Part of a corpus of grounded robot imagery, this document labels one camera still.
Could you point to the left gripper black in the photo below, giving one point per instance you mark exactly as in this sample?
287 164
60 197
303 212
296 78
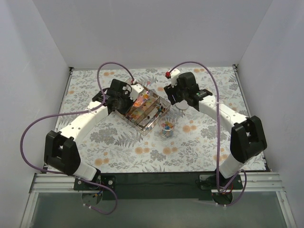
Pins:
128 101

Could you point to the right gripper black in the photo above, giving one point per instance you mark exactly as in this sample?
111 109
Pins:
172 92

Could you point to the clear compartment candy box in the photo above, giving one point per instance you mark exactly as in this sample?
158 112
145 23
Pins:
147 110

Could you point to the clear glass jar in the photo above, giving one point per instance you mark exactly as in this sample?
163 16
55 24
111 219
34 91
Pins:
166 127

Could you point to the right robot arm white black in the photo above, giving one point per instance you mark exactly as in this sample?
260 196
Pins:
247 137

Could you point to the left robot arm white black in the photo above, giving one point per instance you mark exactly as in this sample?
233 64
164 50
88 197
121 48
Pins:
61 151

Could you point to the round metal jar lid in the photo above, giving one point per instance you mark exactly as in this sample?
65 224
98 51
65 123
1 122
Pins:
183 105

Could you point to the floral table mat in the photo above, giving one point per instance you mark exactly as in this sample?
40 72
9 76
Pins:
114 146

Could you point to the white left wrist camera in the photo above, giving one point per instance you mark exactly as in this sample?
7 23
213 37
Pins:
136 90

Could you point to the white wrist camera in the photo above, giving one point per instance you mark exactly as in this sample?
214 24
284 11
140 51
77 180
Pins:
136 90
173 76

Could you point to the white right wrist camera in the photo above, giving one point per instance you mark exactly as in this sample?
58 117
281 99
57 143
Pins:
173 76

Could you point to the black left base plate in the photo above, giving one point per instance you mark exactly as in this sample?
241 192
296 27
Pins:
96 190

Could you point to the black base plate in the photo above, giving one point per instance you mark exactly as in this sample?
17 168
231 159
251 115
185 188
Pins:
225 196
96 190

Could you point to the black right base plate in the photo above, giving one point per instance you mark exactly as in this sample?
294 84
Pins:
225 196

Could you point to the aluminium frame rail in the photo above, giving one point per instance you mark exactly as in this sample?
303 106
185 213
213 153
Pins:
157 200

